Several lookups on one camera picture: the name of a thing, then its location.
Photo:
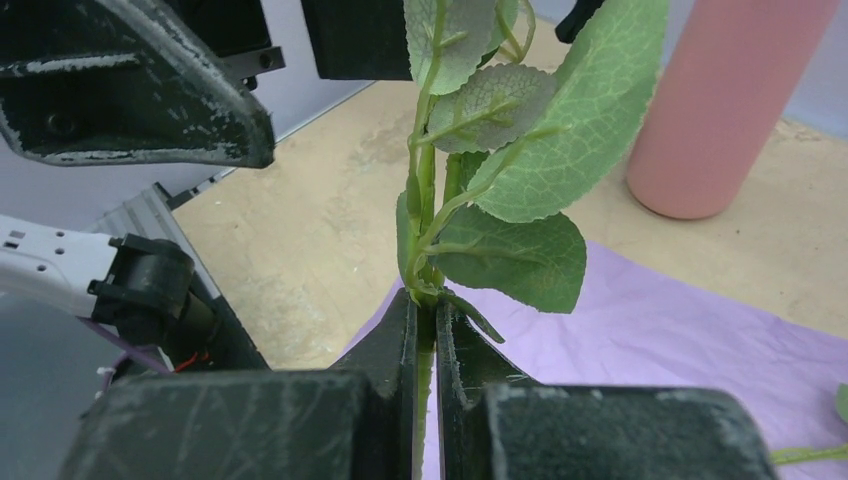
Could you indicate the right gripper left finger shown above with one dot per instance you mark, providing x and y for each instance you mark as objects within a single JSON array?
[{"x": 352, "y": 420}]

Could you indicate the pink tall vase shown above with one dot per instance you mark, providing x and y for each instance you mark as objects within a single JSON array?
[{"x": 733, "y": 71}]

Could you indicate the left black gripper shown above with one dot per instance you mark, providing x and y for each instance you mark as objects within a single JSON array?
[{"x": 350, "y": 40}]

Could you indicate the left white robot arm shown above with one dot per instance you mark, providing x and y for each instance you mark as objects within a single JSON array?
[{"x": 64, "y": 268}]

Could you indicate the black stand purple microphone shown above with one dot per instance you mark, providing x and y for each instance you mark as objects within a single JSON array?
[{"x": 567, "y": 29}]

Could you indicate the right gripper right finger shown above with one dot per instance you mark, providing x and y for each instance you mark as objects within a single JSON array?
[{"x": 498, "y": 422}]

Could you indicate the aluminium frame rail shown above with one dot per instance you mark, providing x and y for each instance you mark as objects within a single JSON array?
[{"x": 150, "y": 214}]

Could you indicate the pink and purple wrapping paper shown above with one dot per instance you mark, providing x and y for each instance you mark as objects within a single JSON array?
[{"x": 635, "y": 326}]

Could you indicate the pink double rose stem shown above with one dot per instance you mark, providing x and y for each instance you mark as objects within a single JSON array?
[{"x": 499, "y": 149}]

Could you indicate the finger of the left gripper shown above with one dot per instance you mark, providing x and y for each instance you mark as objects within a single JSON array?
[{"x": 90, "y": 83}]

